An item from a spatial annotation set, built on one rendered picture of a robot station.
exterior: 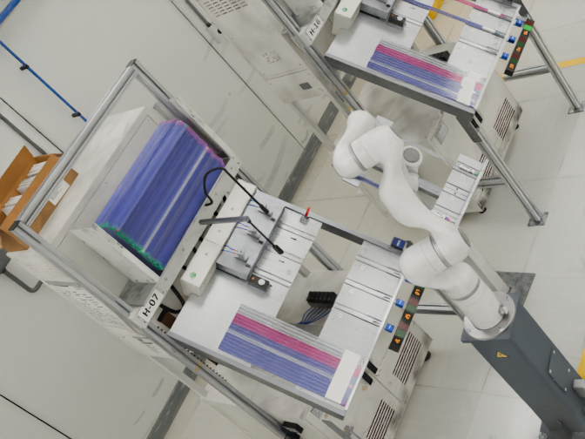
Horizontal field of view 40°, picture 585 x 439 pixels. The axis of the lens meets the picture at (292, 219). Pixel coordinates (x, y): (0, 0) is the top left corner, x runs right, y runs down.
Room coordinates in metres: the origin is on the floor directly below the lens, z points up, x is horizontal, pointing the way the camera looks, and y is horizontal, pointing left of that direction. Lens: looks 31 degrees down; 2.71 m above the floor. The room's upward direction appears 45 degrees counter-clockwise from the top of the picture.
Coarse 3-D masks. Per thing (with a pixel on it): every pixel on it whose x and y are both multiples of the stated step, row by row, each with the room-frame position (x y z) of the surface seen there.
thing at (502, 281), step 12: (420, 192) 2.61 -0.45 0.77; (432, 204) 2.62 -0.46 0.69; (468, 264) 2.64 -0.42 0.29; (480, 264) 2.61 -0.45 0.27; (480, 276) 2.63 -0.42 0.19; (492, 276) 2.62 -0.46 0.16; (504, 276) 2.71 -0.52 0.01; (516, 276) 2.66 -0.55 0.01; (528, 276) 2.60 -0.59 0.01; (492, 288) 2.62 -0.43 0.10; (504, 288) 2.62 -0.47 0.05; (516, 288) 2.60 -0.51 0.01; (528, 288) 2.55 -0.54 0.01
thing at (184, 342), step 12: (180, 336) 2.48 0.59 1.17; (192, 348) 2.45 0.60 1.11; (204, 348) 2.41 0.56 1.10; (216, 360) 2.39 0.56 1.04; (228, 360) 2.35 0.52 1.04; (240, 372) 2.34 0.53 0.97; (252, 372) 2.29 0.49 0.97; (276, 384) 2.23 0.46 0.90; (300, 396) 2.17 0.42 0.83; (312, 396) 2.15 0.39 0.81; (324, 408) 2.11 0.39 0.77; (336, 408) 2.09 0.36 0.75
